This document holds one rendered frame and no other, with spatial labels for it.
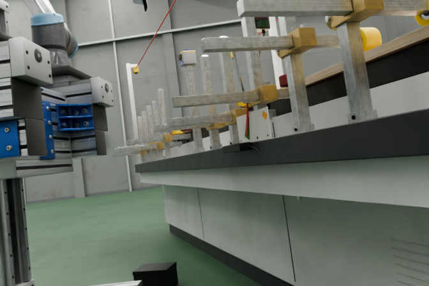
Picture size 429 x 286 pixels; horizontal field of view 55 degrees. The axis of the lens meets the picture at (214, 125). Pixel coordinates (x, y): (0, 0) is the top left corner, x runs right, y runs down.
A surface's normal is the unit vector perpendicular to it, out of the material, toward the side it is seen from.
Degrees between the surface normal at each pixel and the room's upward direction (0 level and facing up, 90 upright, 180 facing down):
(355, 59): 90
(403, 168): 90
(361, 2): 90
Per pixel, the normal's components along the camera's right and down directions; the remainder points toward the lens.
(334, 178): -0.94, 0.10
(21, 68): -0.07, -0.07
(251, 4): 0.32, -0.11
